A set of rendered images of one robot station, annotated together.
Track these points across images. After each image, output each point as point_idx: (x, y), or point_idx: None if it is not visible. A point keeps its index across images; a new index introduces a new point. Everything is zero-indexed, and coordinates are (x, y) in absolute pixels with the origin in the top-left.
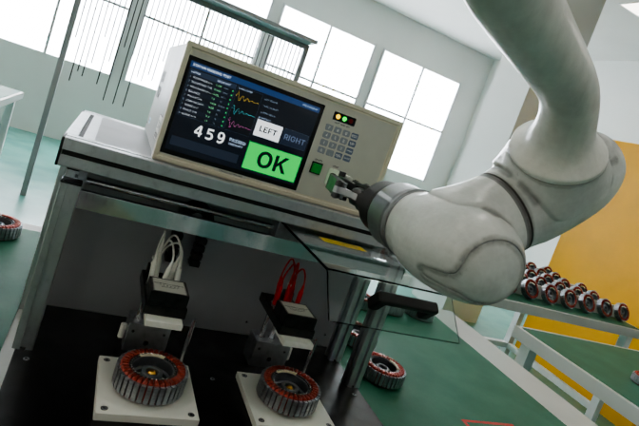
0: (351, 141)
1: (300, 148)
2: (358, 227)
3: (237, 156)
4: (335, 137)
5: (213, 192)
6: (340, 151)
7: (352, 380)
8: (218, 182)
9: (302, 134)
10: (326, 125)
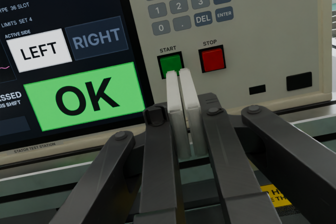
0: None
1: (118, 48)
2: (314, 135)
3: (23, 119)
4: None
5: (12, 198)
6: (203, 7)
7: None
8: (5, 182)
9: (105, 20)
10: None
